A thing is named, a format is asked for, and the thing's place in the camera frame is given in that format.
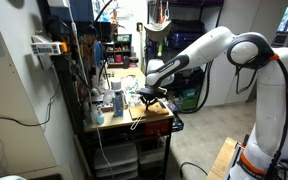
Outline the green plastic crate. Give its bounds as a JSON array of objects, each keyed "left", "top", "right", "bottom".
[{"left": 180, "top": 87, "right": 200, "bottom": 111}]

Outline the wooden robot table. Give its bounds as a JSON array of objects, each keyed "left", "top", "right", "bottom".
[{"left": 206, "top": 136, "right": 239, "bottom": 180}]

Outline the white hanging cable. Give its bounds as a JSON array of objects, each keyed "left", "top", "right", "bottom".
[{"left": 66, "top": 0, "right": 116, "bottom": 172}]

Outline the small white storage bin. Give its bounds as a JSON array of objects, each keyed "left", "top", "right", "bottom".
[{"left": 137, "top": 146, "right": 167, "bottom": 166}]

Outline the wooden cutting board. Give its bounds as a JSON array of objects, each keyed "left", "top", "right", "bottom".
[{"left": 128, "top": 101, "right": 170, "bottom": 121}]

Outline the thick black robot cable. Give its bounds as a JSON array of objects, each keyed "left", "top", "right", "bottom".
[{"left": 233, "top": 54, "right": 288, "bottom": 180}]

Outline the black floor cable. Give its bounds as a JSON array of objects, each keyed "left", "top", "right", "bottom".
[{"left": 178, "top": 161, "right": 209, "bottom": 180}]

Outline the black metal shelf rack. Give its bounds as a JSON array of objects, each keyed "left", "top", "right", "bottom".
[{"left": 147, "top": 0, "right": 226, "bottom": 112}]

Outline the small blue sanitizer bottle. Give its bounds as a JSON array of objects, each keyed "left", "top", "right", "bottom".
[{"left": 96, "top": 105, "right": 106, "bottom": 126}]

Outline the blue white spray can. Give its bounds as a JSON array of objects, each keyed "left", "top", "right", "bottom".
[{"left": 110, "top": 79, "right": 126, "bottom": 118}]

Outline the wooden cubby shelf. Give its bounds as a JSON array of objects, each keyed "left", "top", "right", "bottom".
[{"left": 104, "top": 33, "right": 134, "bottom": 68}]

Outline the wooden top workbench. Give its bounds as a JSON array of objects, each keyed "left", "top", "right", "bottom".
[{"left": 55, "top": 64, "right": 185, "bottom": 180}]

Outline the white cable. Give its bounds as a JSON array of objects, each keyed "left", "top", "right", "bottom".
[
  {"left": 66, "top": 0, "right": 116, "bottom": 172},
  {"left": 129, "top": 112, "right": 146, "bottom": 131}
]

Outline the thin black wall cable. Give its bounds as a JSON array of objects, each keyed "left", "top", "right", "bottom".
[{"left": 0, "top": 83, "right": 62, "bottom": 128}]

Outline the red drawer front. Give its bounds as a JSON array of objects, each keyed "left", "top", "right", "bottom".
[{"left": 144, "top": 119, "right": 172, "bottom": 137}]

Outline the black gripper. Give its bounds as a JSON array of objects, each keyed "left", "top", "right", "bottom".
[{"left": 138, "top": 85, "right": 168, "bottom": 111}]

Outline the white power strip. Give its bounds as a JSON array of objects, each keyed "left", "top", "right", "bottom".
[{"left": 30, "top": 34, "right": 68, "bottom": 56}]

